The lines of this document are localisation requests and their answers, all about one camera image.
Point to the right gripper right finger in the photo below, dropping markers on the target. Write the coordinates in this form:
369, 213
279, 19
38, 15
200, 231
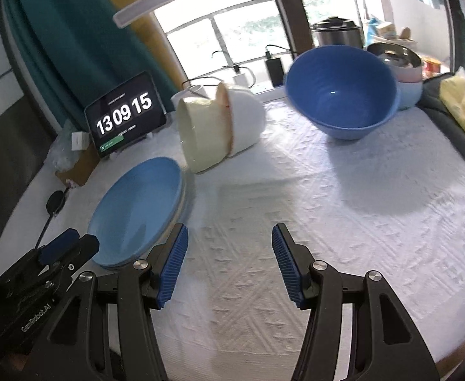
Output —
294, 261

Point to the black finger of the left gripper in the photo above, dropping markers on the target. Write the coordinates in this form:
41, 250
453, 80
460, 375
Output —
77, 254

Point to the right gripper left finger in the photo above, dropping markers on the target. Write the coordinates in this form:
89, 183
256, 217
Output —
166, 261

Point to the beige plate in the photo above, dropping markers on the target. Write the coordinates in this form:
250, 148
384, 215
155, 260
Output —
182, 202

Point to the light blue plate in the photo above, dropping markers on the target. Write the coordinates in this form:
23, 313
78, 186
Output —
137, 210

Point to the white strawberry bowl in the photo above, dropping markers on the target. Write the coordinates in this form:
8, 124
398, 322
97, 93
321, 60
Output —
247, 115

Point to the large dark blue bowl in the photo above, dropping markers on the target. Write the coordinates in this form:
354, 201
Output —
345, 91

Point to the cardboard box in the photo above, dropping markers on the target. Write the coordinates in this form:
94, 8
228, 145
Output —
82, 170

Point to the small white box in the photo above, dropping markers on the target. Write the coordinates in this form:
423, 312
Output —
79, 141

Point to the white knitted bed cover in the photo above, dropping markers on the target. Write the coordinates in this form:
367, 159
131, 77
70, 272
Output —
393, 202

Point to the cream bowl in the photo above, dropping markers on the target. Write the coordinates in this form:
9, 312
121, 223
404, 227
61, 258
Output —
204, 127

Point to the tablet showing clock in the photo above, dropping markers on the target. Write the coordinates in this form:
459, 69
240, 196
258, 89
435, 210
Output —
125, 114

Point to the white power strip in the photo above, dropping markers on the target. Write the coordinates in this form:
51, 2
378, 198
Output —
271, 95

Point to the black power bank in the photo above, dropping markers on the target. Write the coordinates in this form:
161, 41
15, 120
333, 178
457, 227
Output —
275, 69

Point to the dark grey cloth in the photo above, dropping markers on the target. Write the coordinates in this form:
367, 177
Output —
435, 109

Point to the teal curtain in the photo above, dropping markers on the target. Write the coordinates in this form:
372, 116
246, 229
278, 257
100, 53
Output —
75, 54

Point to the pink bowl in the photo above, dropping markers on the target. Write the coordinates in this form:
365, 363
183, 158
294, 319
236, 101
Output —
407, 74

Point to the steel tumbler mug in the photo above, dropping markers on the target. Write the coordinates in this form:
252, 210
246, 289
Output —
338, 31

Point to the white desk lamp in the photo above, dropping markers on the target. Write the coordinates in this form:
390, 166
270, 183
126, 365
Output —
136, 10

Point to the yellow curtain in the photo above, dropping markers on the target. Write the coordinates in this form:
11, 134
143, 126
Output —
149, 31

